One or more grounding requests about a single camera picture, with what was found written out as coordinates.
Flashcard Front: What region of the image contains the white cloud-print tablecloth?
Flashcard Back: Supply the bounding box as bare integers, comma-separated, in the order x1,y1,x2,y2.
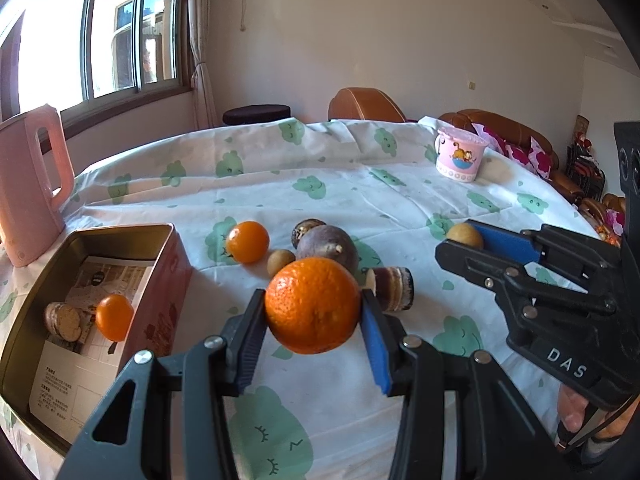
0,117,618,480

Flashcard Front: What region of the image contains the layered cake roll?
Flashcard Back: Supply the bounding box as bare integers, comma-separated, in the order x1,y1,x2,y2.
365,266,416,313

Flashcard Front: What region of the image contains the brown spotted walnut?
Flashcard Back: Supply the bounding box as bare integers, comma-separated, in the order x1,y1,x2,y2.
291,218,327,243

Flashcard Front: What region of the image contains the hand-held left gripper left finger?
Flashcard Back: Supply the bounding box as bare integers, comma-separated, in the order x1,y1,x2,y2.
57,287,268,480

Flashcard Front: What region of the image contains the round cookie in box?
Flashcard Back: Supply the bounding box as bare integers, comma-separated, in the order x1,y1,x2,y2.
44,301,83,345

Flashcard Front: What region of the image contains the brown longan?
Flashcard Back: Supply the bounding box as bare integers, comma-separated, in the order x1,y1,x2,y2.
446,223,485,251
266,250,297,279

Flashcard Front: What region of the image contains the printed paper leaflet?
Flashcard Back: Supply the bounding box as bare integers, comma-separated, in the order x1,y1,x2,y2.
27,255,153,431

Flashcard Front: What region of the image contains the dark round stool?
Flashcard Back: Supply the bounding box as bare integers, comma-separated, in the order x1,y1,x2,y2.
222,104,292,127

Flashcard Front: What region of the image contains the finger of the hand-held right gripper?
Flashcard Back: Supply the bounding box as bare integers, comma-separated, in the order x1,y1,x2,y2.
434,239,618,346
465,219,623,293

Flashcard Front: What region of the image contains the pink cartoon cup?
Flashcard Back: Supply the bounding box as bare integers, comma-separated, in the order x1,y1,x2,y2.
434,127,488,183

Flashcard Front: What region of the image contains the brown leather sofa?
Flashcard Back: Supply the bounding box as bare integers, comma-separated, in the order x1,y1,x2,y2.
437,108,626,226

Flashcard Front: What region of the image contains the pink tin box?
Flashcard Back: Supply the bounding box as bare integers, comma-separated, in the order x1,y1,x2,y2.
0,223,193,458

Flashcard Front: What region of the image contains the small orange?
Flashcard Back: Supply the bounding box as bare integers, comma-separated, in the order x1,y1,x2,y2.
226,221,271,264
95,294,135,342

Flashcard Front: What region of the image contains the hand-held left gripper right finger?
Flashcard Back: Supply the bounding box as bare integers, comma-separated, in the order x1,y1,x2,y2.
361,290,583,480

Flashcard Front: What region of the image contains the person's right hand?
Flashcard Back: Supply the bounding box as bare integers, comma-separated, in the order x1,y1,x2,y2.
556,387,633,461

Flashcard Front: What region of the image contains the floral cushion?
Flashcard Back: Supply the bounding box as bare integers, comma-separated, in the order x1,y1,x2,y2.
475,122,556,181

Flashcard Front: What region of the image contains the dark metal rack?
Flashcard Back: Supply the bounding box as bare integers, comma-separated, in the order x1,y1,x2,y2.
565,142,607,202

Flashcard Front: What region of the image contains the white curtain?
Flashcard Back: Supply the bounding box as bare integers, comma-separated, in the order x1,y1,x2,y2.
182,0,221,131

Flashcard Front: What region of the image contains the pink electric kettle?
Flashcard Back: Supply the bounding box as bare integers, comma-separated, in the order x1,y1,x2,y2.
0,104,76,268

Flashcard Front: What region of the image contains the large orange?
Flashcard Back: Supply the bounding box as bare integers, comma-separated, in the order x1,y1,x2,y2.
264,257,362,356

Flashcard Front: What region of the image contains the dark passion fruit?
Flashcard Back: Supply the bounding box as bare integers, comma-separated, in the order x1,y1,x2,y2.
295,225,360,276

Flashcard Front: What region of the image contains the sliding glass window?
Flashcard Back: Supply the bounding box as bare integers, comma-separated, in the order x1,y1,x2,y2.
0,0,193,121

